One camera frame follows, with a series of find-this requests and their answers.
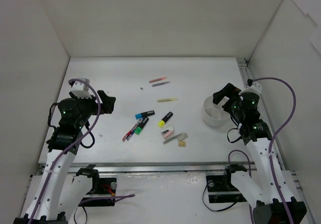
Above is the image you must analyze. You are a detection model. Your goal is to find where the blue cap black highlighter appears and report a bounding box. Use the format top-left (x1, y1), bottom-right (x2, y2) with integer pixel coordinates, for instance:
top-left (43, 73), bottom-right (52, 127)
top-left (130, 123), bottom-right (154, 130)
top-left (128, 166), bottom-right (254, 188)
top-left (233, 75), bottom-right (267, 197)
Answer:
top-left (135, 110), bottom-right (155, 119)

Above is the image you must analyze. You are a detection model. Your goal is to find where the red pen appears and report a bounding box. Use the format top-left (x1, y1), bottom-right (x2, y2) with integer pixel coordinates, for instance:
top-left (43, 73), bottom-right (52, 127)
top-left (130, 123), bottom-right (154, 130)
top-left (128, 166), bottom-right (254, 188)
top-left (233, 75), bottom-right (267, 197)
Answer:
top-left (122, 120), bottom-right (140, 142)

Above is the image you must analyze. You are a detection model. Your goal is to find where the yellow pen tube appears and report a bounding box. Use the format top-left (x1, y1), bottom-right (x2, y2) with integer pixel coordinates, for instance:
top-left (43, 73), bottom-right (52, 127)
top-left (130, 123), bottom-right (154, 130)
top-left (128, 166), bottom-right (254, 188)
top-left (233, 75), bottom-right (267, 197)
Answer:
top-left (157, 98), bottom-right (178, 102)

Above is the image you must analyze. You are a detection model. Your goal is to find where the purple pen tube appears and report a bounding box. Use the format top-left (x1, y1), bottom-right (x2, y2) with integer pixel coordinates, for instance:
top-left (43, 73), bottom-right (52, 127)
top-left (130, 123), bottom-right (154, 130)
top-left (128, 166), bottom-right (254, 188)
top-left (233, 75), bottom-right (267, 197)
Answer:
top-left (151, 81), bottom-right (171, 87)

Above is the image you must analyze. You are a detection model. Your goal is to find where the pink pen tube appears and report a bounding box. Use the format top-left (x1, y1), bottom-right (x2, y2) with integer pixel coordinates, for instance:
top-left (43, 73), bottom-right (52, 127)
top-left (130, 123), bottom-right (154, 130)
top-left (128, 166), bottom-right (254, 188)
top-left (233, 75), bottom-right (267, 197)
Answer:
top-left (149, 76), bottom-right (167, 83)

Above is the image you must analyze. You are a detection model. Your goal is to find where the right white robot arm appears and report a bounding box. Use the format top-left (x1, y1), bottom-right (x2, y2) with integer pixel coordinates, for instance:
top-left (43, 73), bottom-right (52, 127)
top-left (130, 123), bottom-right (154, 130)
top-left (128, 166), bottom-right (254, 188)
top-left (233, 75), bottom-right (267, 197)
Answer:
top-left (213, 83), bottom-right (307, 223)

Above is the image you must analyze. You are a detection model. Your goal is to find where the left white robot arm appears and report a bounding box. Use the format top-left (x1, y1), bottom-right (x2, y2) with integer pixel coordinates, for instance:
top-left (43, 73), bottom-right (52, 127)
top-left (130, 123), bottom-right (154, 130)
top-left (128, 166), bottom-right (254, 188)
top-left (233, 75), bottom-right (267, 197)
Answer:
top-left (14, 90), bottom-right (116, 223)

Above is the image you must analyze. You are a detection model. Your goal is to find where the white divided round container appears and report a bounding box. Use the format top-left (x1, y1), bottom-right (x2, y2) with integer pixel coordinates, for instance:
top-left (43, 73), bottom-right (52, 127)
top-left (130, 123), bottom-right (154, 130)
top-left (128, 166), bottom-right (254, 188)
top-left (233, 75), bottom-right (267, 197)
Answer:
top-left (201, 96), bottom-right (230, 127)

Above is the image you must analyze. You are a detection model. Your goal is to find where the blue pen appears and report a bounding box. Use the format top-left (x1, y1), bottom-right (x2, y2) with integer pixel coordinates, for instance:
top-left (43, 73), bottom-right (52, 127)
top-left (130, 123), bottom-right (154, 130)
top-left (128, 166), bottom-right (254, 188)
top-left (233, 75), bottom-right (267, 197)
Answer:
top-left (126, 119), bottom-right (141, 141)

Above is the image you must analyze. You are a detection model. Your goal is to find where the green cap black highlighter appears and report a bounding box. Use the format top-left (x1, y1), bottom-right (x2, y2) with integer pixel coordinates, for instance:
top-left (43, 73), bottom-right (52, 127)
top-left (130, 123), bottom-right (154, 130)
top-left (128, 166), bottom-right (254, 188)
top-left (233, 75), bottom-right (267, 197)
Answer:
top-left (134, 117), bottom-right (149, 135)

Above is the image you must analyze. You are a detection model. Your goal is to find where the yellow cap black highlighter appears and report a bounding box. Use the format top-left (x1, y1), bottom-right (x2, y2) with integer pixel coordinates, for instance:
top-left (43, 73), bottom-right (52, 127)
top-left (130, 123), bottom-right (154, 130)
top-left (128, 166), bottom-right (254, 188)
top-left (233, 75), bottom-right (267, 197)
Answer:
top-left (157, 111), bottom-right (174, 128)

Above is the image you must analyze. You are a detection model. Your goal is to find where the pink white stapler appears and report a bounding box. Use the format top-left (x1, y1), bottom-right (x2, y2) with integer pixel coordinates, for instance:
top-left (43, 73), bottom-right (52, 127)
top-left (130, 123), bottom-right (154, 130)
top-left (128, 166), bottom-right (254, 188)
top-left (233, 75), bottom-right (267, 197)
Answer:
top-left (161, 127), bottom-right (174, 139)

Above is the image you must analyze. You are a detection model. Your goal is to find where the grey eraser block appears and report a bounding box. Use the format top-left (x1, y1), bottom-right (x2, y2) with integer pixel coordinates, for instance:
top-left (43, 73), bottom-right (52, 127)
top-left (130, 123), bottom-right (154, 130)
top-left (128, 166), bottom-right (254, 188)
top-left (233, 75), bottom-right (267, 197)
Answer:
top-left (177, 133), bottom-right (188, 141)

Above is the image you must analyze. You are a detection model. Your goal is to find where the small wooden sharpener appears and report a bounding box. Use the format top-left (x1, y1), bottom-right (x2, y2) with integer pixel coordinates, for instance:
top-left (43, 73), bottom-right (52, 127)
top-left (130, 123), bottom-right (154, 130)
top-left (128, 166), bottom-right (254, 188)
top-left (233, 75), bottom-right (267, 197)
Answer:
top-left (178, 141), bottom-right (186, 147)

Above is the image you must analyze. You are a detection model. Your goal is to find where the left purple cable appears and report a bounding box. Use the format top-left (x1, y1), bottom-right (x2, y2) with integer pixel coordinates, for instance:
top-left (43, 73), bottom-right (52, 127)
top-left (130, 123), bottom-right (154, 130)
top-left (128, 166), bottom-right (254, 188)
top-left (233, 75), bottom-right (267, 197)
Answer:
top-left (27, 79), bottom-right (136, 224)

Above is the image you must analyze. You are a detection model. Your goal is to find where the purple cable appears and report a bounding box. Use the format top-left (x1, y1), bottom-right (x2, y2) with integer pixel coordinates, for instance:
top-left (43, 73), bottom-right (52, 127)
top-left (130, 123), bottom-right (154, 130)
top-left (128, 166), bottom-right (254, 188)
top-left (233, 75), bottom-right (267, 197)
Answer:
top-left (227, 77), bottom-right (297, 224)
top-left (27, 79), bottom-right (136, 224)

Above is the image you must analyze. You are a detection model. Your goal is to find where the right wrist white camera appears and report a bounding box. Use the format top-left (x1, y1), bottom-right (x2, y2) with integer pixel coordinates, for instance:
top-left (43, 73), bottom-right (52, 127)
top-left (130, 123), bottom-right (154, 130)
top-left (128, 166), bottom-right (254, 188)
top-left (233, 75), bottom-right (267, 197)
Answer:
top-left (239, 79), bottom-right (262, 96)

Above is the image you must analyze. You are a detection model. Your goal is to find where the wrist white camera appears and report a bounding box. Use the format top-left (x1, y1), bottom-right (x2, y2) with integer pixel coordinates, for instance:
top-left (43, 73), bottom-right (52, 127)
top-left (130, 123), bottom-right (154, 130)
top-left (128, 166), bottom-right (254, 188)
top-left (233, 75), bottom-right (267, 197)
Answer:
top-left (70, 81), bottom-right (91, 99)
top-left (239, 79), bottom-right (262, 96)

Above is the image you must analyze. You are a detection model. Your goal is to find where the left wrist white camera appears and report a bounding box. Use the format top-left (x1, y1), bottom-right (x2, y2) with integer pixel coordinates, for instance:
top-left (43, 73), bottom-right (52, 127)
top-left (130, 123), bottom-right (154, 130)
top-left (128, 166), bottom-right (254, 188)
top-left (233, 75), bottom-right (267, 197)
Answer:
top-left (70, 81), bottom-right (91, 99)

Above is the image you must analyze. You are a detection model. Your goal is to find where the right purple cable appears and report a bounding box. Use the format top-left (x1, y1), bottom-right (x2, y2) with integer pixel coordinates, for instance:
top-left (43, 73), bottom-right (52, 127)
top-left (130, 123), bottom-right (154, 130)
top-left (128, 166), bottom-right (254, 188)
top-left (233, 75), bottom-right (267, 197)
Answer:
top-left (227, 77), bottom-right (297, 224)

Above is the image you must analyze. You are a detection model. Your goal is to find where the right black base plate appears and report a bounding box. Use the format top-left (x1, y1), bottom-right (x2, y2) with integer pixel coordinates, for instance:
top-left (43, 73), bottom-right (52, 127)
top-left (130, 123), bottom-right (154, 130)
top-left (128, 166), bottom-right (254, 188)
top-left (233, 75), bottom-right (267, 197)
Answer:
top-left (206, 175), bottom-right (246, 203)

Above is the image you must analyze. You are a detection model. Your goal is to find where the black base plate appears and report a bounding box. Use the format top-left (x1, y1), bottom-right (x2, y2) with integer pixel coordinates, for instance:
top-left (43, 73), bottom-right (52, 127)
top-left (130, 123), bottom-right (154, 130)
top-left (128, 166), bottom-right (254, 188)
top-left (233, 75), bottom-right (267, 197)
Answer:
top-left (206, 175), bottom-right (246, 203)
top-left (79, 177), bottom-right (117, 207)

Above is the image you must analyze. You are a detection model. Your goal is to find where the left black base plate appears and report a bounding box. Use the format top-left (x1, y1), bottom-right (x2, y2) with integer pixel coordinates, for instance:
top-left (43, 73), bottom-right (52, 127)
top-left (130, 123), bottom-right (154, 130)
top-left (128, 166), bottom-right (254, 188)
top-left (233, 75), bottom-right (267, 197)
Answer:
top-left (79, 177), bottom-right (117, 207)

